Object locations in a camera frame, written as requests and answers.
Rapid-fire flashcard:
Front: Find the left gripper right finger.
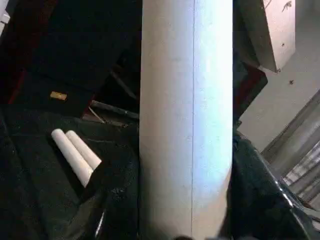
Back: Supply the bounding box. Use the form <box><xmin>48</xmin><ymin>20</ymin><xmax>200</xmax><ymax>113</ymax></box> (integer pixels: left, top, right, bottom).
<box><xmin>229</xmin><ymin>133</ymin><xmax>320</xmax><ymax>240</ymax></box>

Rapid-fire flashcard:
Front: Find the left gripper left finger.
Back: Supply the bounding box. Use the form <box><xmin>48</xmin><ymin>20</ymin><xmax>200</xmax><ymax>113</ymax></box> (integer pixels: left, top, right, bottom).
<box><xmin>64</xmin><ymin>159</ymin><xmax>142</xmax><ymax>240</ymax></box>

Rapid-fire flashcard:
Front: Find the white plastic table leg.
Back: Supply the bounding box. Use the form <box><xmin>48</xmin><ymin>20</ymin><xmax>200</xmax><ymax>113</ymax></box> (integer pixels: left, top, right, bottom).
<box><xmin>50</xmin><ymin>128</ymin><xmax>95</xmax><ymax>189</ymax></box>
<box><xmin>138</xmin><ymin>0</ymin><xmax>235</xmax><ymax>240</ymax></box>
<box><xmin>65</xmin><ymin>130</ymin><xmax>104</xmax><ymax>172</ymax></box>

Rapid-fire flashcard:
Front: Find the small brown label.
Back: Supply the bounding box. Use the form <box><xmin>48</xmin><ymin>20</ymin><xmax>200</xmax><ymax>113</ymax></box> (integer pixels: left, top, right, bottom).
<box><xmin>49</xmin><ymin>90</ymin><xmax>68</xmax><ymax>102</ymax></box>

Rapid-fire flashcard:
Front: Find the black cabinet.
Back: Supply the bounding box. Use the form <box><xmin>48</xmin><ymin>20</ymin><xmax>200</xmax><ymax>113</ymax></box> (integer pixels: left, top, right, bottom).
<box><xmin>0</xmin><ymin>0</ymin><xmax>143</xmax><ymax>118</ymax></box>

